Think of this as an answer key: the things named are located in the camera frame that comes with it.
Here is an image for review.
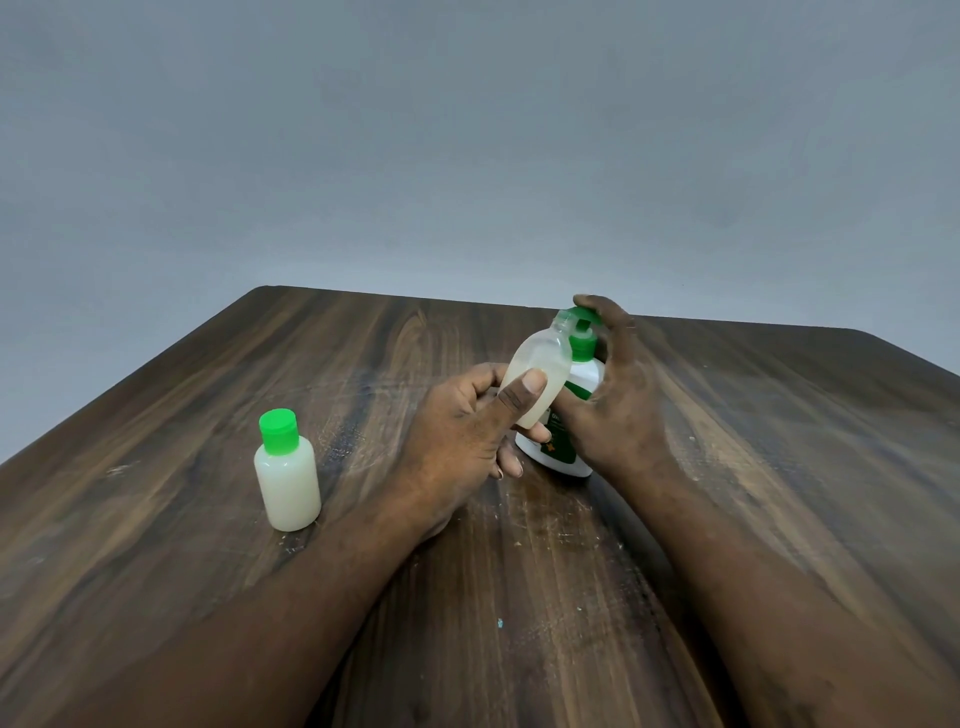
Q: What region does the white hand sanitizer pump bottle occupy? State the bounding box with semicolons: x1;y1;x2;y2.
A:
514;306;607;480

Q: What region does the person's left hand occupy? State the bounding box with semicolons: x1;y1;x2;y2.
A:
392;362;554;543

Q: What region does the person's left forearm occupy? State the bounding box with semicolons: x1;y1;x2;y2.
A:
44;491;429;728

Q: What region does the person's right forearm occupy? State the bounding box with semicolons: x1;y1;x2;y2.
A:
629;453;960;728

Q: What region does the small clear bottle white cap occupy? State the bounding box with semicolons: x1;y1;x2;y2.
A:
498;309;579;431

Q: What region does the green bottle cap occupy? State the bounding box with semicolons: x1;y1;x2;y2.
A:
258;408;300;458

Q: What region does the person's right hand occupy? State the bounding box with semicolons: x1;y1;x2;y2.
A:
552;293;674;483

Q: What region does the small clear bottle green-capped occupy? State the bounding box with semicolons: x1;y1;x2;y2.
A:
253;436;323;533

